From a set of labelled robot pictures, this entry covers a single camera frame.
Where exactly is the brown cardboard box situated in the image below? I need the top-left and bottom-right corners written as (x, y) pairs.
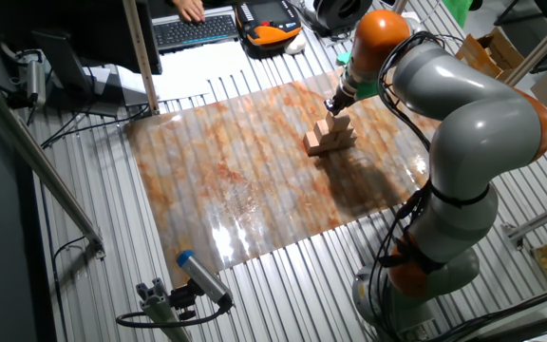
top-left (454, 26), bottom-right (526, 82)

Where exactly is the black round spool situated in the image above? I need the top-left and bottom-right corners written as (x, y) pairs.
top-left (301, 0), bottom-right (374, 38)

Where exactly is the silver camera with blue cap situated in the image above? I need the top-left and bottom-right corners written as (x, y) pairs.
top-left (176, 249), bottom-right (236, 310)

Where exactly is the thick black floor cable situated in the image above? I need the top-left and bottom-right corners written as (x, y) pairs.
top-left (420, 283), bottom-right (547, 342)

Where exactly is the green cloth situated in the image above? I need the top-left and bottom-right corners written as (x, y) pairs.
top-left (441, 0), bottom-right (474, 29)

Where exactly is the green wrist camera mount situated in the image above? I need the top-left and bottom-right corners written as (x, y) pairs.
top-left (335, 50), bottom-right (380, 102)

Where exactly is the beige upright frame post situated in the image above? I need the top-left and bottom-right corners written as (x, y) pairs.
top-left (121, 0), bottom-right (161, 118)

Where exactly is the long aluminium frame rail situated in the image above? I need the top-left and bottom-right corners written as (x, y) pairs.
top-left (0, 66), bottom-right (107, 260)

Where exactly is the black camera cable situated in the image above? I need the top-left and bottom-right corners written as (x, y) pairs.
top-left (115, 303), bottom-right (235, 330)

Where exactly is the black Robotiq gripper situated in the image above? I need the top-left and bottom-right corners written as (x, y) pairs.
top-left (323, 88), bottom-right (359, 118)

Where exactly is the white computer mouse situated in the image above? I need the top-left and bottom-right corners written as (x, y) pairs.
top-left (283, 35), bottom-right (308, 56)

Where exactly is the aluminium frame beam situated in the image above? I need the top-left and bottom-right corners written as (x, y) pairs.
top-left (503, 2), bottom-right (547, 89)
top-left (500, 194), bottom-right (547, 251)

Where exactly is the orange marble pattern mat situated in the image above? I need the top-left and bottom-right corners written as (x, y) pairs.
top-left (123, 68), bottom-right (434, 288)

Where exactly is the orange black teach pendant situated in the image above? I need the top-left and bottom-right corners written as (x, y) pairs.
top-left (234, 0), bottom-right (303, 52)

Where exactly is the white paper sheet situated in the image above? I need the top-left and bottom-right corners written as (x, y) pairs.
top-left (152, 78), bottom-right (213, 102)
top-left (157, 40), bottom-right (255, 86)

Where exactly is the black computer keyboard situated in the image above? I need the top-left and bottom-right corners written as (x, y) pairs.
top-left (152, 6), bottom-right (240, 54)

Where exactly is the black computer monitor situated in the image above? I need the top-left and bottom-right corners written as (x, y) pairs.
top-left (0, 0), bottom-right (163, 76)

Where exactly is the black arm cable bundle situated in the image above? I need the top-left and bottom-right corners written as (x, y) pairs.
top-left (363, 28), bottom-right (467, 342)

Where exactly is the grey monitor stand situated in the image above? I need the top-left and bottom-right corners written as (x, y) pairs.
top-left (32, 29), bottom-right (152, 119)

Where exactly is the black table cable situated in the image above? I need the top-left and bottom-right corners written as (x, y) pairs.
top-left (40, 104), bottom-right (152, 149)

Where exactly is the aluminium profile camera mount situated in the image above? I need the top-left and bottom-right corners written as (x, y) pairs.
top-left (135, 277), bottom-right (194, 342)

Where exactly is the person hand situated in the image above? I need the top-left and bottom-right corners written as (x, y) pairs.
top-left (176, 0), bottom-right (207, 25)

